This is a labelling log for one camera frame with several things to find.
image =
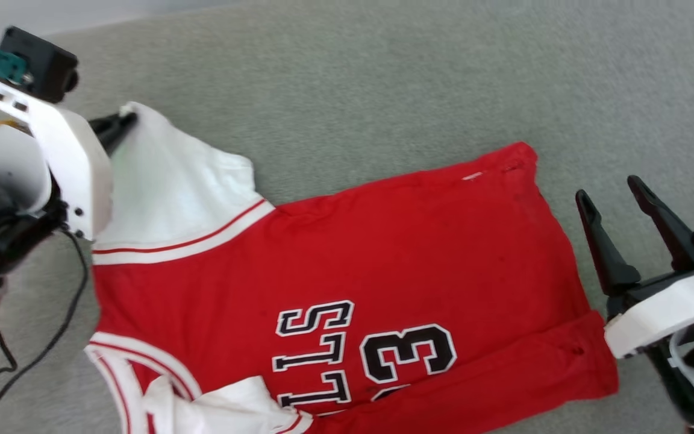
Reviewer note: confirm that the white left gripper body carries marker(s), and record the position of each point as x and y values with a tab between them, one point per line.
73	163

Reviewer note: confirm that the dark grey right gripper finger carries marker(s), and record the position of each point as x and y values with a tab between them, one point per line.
663	229
603	247

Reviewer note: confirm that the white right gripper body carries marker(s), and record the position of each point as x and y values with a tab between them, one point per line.
666	307

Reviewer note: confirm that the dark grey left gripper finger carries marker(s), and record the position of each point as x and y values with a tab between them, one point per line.
111	123
112	141

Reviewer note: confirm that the red Bulls basketball jersey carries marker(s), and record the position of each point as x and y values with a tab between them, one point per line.
347	271

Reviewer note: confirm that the grey fabric sofa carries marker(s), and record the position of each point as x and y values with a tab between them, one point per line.
383	84

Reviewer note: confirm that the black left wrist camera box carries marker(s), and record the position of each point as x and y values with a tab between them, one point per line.
40	63

